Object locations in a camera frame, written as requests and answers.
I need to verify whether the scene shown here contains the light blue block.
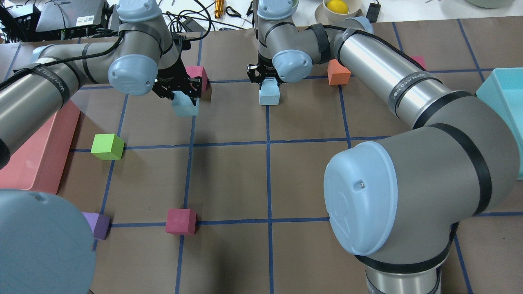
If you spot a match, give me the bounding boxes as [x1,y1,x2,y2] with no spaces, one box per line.
[171,91,200,117]
[259,78,280,106]

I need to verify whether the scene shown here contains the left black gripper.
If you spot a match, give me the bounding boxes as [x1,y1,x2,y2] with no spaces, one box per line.
[152,33,203,100]

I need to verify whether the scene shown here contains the yellow lemon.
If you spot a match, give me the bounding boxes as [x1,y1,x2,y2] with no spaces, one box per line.
[325,0,349,14]

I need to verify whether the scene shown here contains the green foam block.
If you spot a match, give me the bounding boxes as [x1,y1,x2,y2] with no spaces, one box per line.
[90,134,125,160]

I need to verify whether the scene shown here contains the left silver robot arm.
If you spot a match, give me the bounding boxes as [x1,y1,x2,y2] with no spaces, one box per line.
[0,0,202,294]

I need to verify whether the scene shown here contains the left purple foam block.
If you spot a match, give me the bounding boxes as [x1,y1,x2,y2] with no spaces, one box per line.
[82,212,111,240]

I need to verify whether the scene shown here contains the right crimson foam block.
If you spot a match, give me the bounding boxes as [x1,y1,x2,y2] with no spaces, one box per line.
[410,56,426,71]

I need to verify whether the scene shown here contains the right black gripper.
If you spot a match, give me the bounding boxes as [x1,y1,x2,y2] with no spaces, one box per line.
[246,49,286,86]

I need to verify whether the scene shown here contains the orange handled tool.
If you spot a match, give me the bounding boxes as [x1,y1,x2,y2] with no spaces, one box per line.
[214,0,225,19]

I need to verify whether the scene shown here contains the black computer box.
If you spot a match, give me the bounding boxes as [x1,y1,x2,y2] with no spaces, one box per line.
[36,0,111,40]

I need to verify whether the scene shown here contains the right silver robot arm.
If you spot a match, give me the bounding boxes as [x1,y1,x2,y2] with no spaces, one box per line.
[259,18,522,294]

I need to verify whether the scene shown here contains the cyan plastic tray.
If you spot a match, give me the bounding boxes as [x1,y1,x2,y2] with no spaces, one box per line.
[476,67,523,180]

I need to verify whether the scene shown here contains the left near crimson block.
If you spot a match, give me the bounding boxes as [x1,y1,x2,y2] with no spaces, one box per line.
[165,209,197,236]

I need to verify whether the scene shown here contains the black power adapter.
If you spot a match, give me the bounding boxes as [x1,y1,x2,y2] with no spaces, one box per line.
[366,1,381,23]

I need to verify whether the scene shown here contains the pink plastic tray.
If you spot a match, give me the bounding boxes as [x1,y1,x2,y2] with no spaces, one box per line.
[0,102,80,195]

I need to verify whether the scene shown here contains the left far crimson block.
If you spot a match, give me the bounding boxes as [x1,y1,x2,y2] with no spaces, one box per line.
[186,66,209,92]

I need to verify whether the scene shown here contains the beige plate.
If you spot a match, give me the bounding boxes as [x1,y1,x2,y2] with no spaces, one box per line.
[315,2,362,25]

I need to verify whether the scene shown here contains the scissors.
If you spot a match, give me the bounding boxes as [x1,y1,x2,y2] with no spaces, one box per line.
[225,6,253,24]

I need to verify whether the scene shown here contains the right far orange block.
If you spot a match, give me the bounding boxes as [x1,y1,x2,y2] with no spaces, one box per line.
[327,59,352,86]

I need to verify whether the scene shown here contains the beige bowl with lemon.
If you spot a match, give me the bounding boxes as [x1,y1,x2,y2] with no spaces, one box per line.
[322,0,362,22]

